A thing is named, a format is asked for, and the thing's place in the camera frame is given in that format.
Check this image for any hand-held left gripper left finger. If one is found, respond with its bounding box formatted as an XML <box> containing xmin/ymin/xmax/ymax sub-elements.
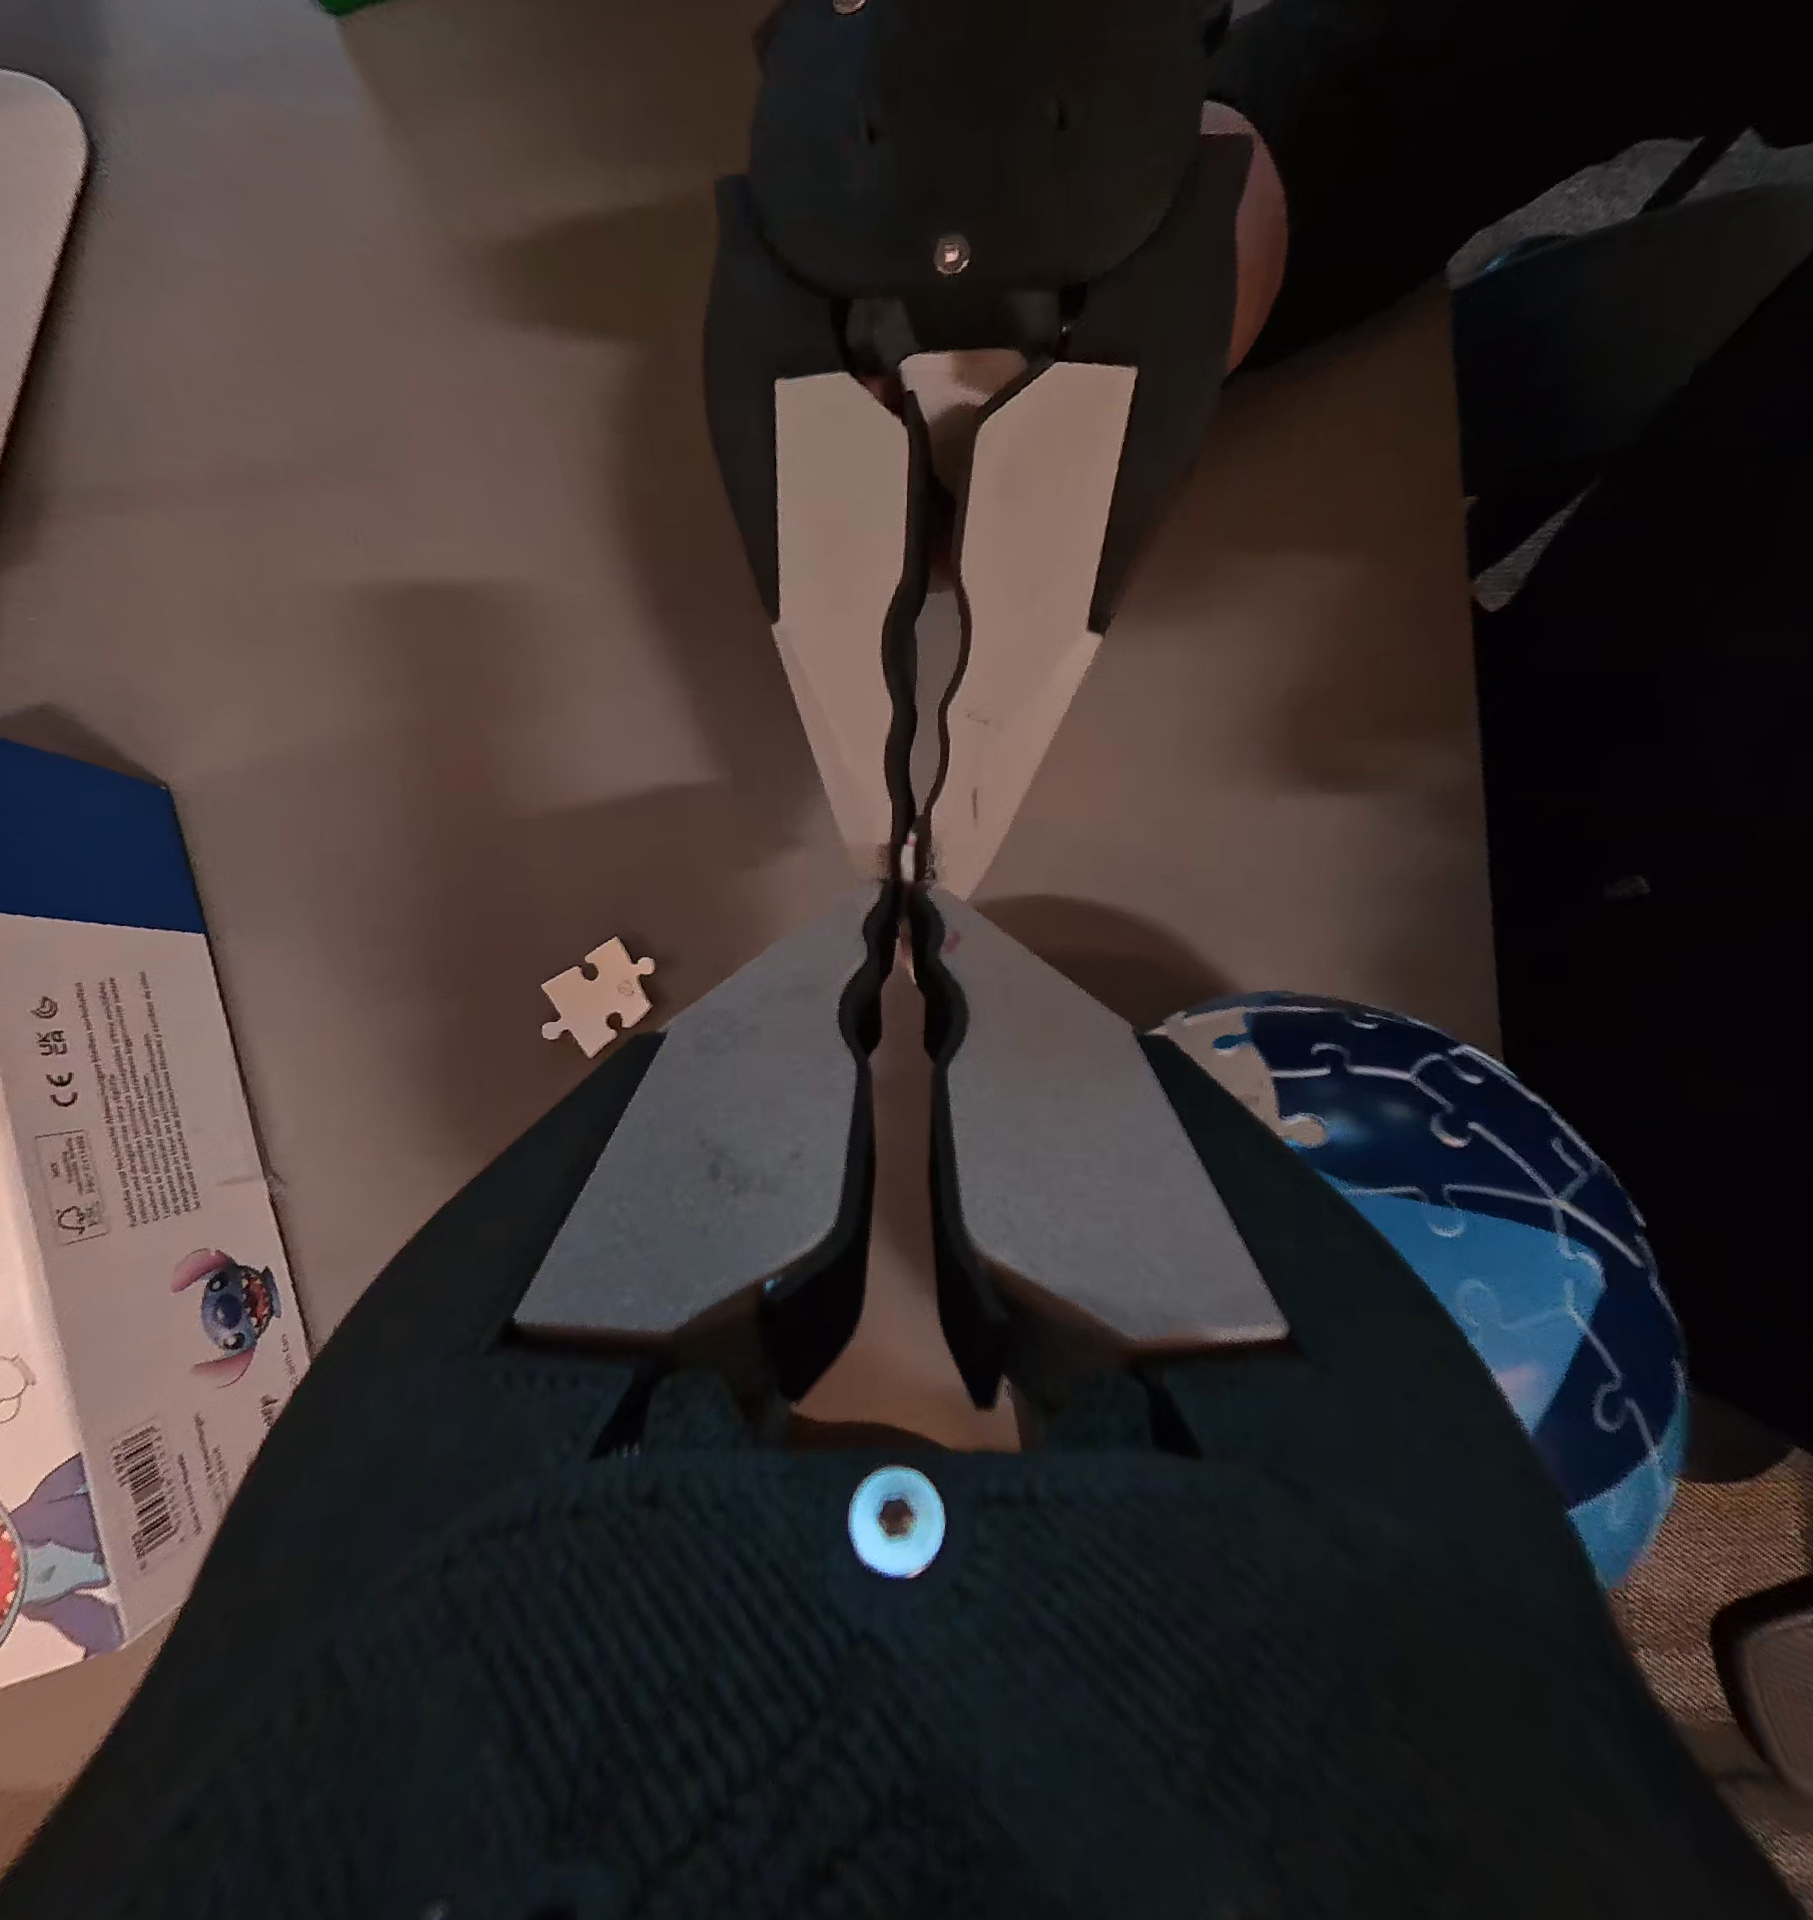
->
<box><xmin>514</xmin><ymin>882</ymin><xmax>910</xmax><ymax>1407</ymax></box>

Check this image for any person's right hand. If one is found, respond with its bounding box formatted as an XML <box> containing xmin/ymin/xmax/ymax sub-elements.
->
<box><xmin>1203</xmin><ymin>103</ymin><xmax>1290</xmax><ymax>377</ymax></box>

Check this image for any blue puzzle ball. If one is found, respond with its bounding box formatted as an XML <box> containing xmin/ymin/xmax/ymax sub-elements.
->
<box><xmin>1146</xmin><ymin>990</ymin><xmax>1691</xmax><ymax>1595</ymax></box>

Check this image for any white blue puzzle box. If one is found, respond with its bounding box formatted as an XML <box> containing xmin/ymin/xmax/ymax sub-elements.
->
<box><xmin>0</xmin><ymin>720</ymin><xmax>315</xmax><ymax>1704</ymax></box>

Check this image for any person's right forearm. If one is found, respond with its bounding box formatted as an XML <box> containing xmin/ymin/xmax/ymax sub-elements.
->
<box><xmin>1213</xmin><ymin>0</ymin><xmax>1720</xmax><ymax>377</ymax></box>

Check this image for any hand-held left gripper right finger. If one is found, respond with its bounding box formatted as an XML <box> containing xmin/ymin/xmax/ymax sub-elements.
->
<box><xmin>907</xmin><ymin>897</ymin><xmax>1292</xmax><ymax>1407</ymax></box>

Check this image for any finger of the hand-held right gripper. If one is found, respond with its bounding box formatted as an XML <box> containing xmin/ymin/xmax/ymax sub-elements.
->
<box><xmin>775</xmin><ymin>373</ymin><xmax>933</xmax><ymax>882</ymax></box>
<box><xmin>920</xmin><ymin>357</ymin><xmax>1136</xmax><ymax>903</ymax></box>

